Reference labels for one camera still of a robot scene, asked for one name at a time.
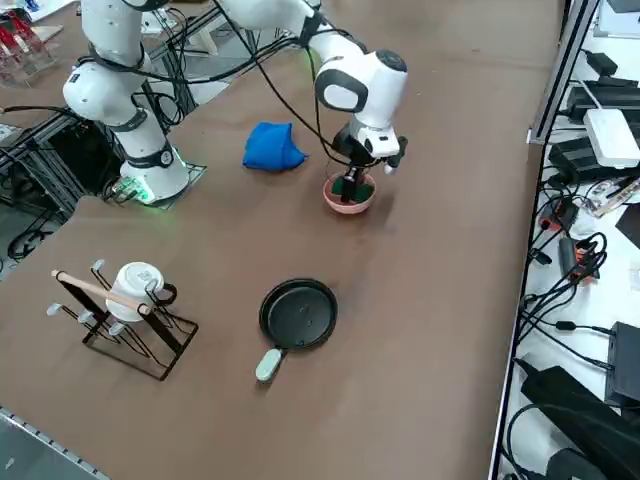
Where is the black bag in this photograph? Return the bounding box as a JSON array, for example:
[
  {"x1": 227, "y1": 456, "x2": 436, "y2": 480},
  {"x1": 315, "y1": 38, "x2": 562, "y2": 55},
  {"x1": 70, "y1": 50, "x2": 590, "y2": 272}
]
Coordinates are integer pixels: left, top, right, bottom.
[{"x1": 519, "y1": 366, "x2": 640, "y2": 480}]

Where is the printed circuit board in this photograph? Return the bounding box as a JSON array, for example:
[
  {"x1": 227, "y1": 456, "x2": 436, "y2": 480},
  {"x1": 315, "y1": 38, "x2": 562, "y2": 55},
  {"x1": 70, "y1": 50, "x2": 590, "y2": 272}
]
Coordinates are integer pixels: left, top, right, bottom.
[{"x1": 588, "y1": 175, "x2": 640, "y2": 217}]

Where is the green and yellow sponge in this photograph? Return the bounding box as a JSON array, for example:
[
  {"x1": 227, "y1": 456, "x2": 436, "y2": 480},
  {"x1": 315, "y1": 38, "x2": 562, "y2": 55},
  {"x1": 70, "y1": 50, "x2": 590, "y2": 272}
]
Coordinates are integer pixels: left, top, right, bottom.
[{"x1": 333, "y1": 175, "x2": 377, "y2": 200}]

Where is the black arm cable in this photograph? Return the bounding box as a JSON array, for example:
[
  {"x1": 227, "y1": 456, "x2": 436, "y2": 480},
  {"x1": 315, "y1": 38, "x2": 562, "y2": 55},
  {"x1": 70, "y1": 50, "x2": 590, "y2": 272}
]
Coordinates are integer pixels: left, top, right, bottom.
[{"x1": 212, "y1": 0, "x2": 351, "y2": 169}]

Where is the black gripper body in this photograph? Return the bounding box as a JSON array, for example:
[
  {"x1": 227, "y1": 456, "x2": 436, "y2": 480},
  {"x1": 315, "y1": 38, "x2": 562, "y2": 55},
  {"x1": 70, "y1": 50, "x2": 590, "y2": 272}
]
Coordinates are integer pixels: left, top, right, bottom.
[{"x1": 331, "y1": 126, "x2": 381, "y2": 170}]

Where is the black wire cup rack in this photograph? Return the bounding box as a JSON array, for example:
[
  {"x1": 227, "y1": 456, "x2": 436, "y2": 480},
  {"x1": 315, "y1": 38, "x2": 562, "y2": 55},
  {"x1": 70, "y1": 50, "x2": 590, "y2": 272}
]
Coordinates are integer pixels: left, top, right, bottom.
[{"x1": 49, "y1": 258, "x2": 200, "y2": 383}]

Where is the orange and black connector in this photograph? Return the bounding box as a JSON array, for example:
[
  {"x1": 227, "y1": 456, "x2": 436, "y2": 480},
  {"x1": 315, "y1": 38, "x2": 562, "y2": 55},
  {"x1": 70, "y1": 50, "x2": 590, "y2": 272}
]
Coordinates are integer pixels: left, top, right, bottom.
[{"x1": 538, "y1": 196, "x2": 581, "y2": 232}]

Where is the grey metal rail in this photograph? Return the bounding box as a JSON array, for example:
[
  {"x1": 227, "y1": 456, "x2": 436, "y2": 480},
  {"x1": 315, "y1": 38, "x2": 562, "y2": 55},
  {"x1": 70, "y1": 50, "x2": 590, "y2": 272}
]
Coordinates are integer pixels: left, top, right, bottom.
[{"x1": 0, "y1": 405, "x2": 109, "y2": 480}]

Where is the black metal frame cart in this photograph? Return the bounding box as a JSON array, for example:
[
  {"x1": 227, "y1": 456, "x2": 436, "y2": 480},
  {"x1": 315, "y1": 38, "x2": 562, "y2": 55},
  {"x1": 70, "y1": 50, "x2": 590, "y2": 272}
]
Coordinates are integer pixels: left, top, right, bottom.
[{"x1": 0, "y1": 102, "x2": 129, "y2": 224}]

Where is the black adapter orange plug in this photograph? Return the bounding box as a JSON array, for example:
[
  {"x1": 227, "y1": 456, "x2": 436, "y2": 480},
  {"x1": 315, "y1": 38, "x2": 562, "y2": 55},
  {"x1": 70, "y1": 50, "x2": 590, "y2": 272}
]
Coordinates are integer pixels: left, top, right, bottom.
[{"x1": 556, "y1": 235, "x2": 602, "y2": 285}]

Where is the blue cloth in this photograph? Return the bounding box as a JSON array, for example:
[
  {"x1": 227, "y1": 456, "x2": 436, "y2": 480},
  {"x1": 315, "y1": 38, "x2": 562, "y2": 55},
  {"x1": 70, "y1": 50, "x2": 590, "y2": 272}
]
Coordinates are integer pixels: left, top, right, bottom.
[{"x1": 241, "y1": 121, "x2": 310, "y2": 173}]

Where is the black flat box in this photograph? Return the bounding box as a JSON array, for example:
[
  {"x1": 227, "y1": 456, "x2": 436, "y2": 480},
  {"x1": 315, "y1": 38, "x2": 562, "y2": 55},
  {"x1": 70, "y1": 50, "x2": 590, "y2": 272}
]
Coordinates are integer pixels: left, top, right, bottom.
[{"x1": 603, "y1": 321, "x2": 640, "y2": 407}]

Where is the white cup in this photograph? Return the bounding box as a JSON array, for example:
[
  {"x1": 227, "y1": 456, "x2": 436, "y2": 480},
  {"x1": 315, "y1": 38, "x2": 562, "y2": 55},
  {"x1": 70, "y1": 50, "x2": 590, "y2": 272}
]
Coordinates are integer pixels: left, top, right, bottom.
[{"x1": 105, "y1": 261, "x2": 169, "y2": 323}]

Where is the pink bowl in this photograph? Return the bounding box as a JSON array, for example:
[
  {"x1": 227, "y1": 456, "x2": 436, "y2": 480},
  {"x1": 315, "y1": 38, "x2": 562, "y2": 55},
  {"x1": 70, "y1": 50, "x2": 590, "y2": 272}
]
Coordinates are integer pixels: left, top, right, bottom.
[{"x1": 322, "y1": 172, "x2": 379, "y2": 216}]

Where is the small black adapter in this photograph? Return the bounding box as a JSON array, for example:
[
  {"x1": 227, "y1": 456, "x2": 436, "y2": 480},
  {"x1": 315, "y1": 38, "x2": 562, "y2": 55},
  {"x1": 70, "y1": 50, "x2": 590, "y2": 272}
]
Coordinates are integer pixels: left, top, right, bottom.
[{"x1": 583, "y1": 48, "x2": 620, "y2": 77}]

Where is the black pan pale handle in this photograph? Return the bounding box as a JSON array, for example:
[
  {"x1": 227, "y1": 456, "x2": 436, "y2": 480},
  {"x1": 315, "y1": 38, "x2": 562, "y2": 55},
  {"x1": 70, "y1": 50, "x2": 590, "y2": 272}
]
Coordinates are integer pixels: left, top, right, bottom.
[{"x1": 254, "y1": 277, "x2": 340, "y2": 386}]

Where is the long black power adapter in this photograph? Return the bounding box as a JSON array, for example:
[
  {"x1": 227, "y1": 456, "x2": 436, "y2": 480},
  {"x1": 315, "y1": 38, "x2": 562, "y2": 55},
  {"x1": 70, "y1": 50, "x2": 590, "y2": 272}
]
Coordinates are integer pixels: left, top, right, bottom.
[{"x1": 563, "y1": 78, "x2": 640, "y2": 127}]

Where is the clear acrylic shelf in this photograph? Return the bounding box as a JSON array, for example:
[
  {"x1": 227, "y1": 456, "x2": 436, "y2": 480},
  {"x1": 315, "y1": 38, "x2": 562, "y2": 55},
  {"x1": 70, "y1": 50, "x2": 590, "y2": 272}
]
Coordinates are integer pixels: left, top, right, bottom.
[{"x1": 0, "y1": 7, "x2": 64, "y2": 90}]

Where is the aluminium frame rail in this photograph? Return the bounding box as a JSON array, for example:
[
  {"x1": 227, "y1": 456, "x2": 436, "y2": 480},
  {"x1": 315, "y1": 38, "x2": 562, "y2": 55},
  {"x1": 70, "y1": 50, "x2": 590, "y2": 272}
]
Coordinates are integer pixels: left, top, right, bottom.
[{"x1": 528, "y1": 0, "x2": 601, "y2": 147}]

